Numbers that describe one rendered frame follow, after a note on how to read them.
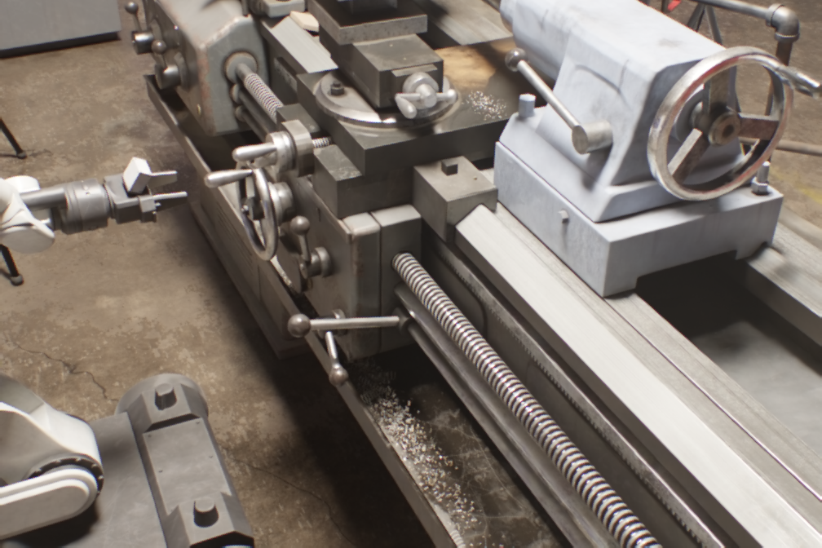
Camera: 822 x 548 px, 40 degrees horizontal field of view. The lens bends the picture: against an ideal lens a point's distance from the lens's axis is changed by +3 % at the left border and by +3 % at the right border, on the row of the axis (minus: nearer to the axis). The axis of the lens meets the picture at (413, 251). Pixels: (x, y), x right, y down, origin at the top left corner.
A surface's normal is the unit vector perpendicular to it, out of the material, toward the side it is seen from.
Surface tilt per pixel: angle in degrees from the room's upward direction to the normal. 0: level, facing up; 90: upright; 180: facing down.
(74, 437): 47
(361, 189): 90
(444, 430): 0
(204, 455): 0
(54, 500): 90
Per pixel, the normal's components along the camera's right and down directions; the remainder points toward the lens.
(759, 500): -0.51, -0.55
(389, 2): 0.40, 0.50
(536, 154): -0.79, -0.20
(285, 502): 0.01, -0.83
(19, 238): 0.36, 0.87
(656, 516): -0.90, 0.22
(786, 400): 0.09, -0.68
